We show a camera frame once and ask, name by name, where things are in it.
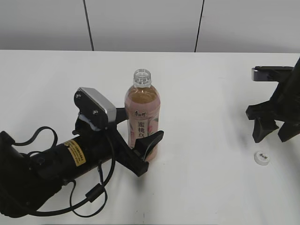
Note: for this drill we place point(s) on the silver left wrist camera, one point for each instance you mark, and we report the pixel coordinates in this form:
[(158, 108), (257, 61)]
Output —
[(96, 105)]

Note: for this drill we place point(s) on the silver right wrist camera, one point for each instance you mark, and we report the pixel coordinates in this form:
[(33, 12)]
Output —
[(271, 73)]

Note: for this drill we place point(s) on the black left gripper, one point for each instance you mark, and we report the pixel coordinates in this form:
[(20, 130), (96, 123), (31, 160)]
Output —
[(146, 148)]

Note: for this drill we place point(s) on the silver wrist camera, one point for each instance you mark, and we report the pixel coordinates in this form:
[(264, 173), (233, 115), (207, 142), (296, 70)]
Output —
[(96, 105), (271, 73)]

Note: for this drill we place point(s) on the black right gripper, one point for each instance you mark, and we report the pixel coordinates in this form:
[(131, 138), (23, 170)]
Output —
[(283, 105)]

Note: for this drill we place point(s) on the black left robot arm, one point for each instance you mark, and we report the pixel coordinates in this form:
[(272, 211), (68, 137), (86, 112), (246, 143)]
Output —
[(27, 181)]

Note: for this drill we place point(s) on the peach oolong tea bottle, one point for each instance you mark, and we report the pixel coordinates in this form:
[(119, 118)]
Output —
[(142, 103)]

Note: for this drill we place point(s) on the white bottle cap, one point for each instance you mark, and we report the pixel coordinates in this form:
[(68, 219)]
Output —
[(261, 158)]

